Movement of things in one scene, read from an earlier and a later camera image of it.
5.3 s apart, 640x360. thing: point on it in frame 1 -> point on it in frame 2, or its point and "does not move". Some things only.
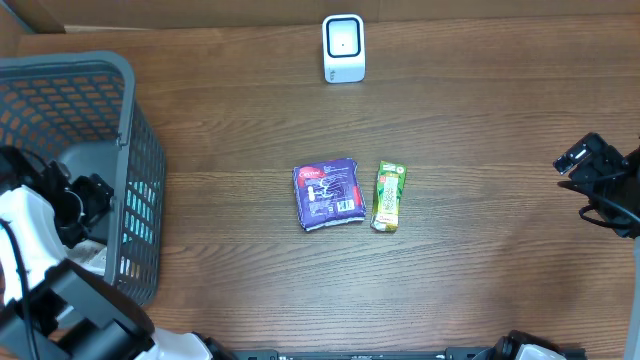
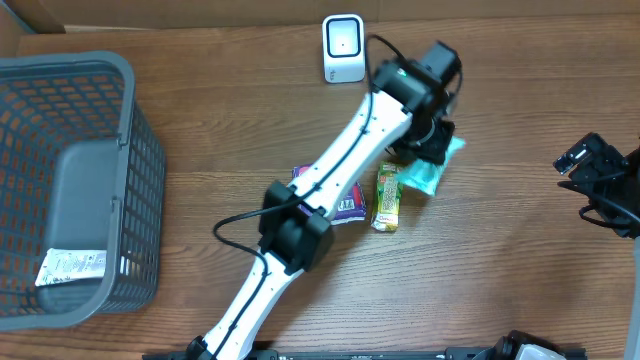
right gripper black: x=600 y=158 does not move
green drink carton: x=390 y=180 does not move
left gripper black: x=99 y=194 -> x=437 y=153
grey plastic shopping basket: x=81 y=107 does not move
